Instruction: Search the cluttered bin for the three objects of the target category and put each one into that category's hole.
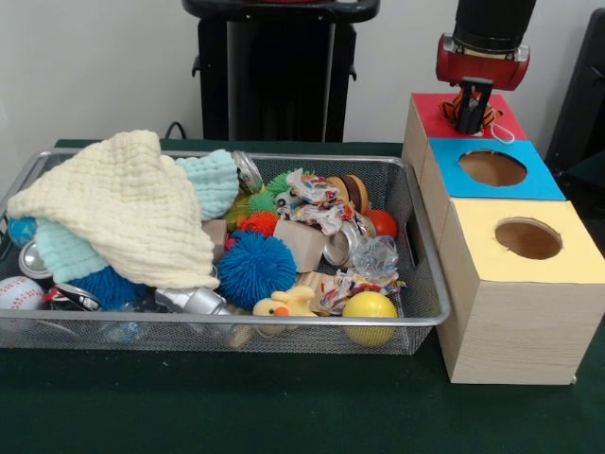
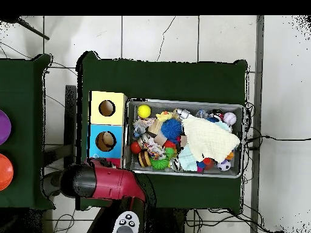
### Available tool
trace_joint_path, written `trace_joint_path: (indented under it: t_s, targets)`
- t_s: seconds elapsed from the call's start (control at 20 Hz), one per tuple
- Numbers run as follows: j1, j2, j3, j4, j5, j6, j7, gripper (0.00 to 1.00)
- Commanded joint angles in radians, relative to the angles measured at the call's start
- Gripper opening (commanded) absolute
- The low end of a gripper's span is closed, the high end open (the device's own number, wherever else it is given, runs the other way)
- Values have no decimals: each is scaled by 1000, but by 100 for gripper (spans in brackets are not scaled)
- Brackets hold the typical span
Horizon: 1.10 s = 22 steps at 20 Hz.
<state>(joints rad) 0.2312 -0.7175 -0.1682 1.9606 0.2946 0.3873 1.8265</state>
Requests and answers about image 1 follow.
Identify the shallow clear mesh bin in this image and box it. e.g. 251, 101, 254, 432
0, 147, 451, 357

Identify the white baseball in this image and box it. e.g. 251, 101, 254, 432
0, 276, 44, 311

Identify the dark green tablecloth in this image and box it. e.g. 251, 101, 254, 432
0, 138, 605, 454
566, 149, 605, 190

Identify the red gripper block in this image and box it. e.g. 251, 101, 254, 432
435, 32, 531, 133

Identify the mint green cloth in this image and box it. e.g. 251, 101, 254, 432
35, 148, 239, 284

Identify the yellow ball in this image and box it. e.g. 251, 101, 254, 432
342, 291, 399, 346

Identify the silver plastic toy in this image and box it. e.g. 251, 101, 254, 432
154, 286, 233, 317

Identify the cream muslin cloth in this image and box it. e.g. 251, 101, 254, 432
6, 130, 221, 290

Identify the yellow duck plush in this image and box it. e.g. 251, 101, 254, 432
251, 286, 319, 318

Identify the orange striped tiger plush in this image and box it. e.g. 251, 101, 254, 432
441, 92, 516, 146

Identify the wooden three-hole sorting box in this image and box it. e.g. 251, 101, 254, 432
402, 92, 605, 387

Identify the blue globe ball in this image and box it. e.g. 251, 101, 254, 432
7, 216, 38, 249

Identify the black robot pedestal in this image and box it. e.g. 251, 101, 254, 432
181, 0, 382, 143

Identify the brown striped burger toy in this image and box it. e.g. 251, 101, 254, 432
326, 174, 369, 212

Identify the black stand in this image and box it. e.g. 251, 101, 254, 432
545, 8, 605, 190

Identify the red-orange ball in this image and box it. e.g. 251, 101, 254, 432
363, 208, 398, 238

